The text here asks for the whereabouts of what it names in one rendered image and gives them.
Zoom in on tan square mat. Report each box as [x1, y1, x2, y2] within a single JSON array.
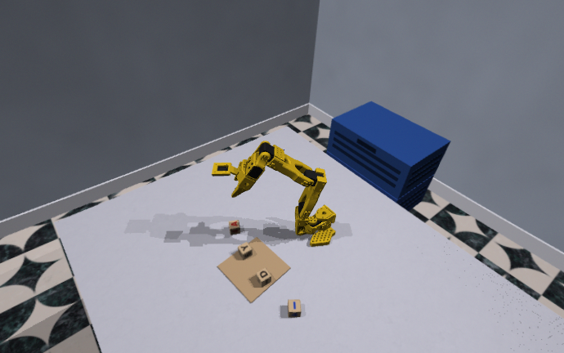
[[217, 237, 291, 303]]

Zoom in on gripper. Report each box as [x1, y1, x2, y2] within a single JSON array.
[[212, 159, 256, 198]]

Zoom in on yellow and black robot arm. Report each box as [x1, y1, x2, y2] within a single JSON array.
[[246, 141, 336, 247]]

